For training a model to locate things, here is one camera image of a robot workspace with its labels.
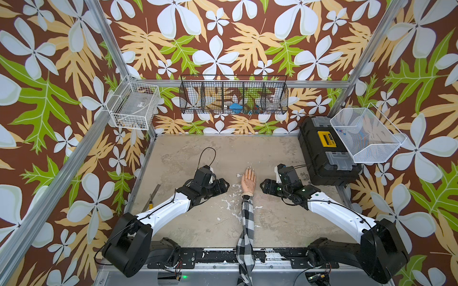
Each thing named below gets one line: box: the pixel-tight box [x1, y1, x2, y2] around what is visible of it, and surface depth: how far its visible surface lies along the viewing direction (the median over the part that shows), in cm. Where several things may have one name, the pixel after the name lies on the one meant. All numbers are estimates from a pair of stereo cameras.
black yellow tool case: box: [297, 116, 363, 187], surface depth 91 cm
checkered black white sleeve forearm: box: [236, 194, 256, 286], surface depth 73 cm
